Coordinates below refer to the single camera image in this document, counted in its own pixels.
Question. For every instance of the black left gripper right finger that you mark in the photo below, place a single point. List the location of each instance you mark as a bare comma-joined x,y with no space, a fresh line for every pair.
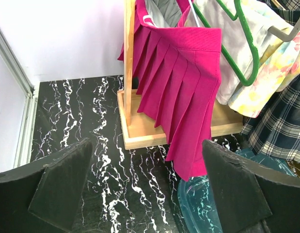
250,197

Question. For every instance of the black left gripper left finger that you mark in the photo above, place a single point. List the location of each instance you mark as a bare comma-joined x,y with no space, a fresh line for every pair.
43,196

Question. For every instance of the magenta pleated skirt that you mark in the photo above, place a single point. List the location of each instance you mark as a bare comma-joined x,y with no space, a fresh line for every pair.
178,69

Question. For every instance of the white skirt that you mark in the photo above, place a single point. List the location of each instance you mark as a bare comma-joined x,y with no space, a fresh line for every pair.
260,17

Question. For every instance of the grey plastic hanger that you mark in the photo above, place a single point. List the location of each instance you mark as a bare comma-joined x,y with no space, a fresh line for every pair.
292,16

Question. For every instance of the light blue plastic hanger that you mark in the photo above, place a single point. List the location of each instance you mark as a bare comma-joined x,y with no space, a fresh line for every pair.
162,13

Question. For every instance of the navy plaid skirt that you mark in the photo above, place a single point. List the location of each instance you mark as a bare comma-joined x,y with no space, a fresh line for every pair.
276,130

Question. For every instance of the pastel floral skirt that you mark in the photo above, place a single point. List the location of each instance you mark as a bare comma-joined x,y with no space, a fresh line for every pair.
279,66

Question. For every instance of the dark green plastic hanger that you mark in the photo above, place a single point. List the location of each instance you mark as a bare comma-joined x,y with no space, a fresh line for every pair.
238,46

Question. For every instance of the teal transparent plastic basin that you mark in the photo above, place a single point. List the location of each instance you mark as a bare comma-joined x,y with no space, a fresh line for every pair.
196,197

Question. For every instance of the wooden clothes rack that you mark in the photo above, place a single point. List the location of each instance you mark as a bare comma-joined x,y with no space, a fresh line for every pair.
138,129

